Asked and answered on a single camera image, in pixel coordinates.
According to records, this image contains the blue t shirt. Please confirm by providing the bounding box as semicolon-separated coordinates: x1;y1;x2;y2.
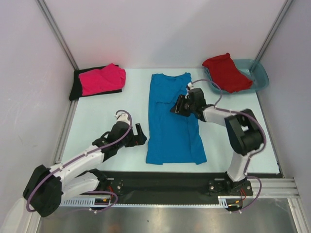
146;72;207;165

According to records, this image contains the aluminium corner post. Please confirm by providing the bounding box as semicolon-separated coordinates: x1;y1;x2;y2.
255;0;295;62
36;0;79;70

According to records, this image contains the right aluminium corner post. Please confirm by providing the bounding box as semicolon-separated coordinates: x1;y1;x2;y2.
255;0;295;62

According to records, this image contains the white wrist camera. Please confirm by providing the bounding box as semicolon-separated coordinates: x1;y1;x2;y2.
185;82;194;98
115;112;131;125

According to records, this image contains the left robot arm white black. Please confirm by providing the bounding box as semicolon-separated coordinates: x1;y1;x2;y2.
23;121;147;217

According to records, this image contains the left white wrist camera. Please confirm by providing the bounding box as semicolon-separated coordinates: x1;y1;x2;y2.
115;112;131;125

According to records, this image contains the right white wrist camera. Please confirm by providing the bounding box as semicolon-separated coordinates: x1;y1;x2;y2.
185;82;194;98

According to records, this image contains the teal plastic basin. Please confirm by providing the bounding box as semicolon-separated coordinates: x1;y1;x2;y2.
204;59;270;95

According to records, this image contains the left aluminium corner post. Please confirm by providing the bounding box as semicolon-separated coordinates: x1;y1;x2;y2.
36;0;79;70

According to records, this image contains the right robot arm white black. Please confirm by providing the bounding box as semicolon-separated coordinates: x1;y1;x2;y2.
170;88;266;195

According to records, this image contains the white slotted cable duct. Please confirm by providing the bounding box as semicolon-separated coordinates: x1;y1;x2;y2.
60;196;242;208

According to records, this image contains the red t shirt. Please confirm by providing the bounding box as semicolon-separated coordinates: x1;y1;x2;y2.
202;53;253;94

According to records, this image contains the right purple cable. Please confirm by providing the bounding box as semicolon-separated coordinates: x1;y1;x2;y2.
186;79;268;214

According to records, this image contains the pink folded t shirt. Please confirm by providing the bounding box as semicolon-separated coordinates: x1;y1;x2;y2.
78;64;126;97

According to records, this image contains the black folded t shirt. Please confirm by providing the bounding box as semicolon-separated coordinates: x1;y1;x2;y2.
69;66;122;101

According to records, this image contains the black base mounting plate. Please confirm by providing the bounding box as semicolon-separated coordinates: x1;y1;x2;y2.
48;169;284;205

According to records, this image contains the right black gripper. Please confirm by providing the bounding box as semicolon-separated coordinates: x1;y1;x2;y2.
169;94;196;117

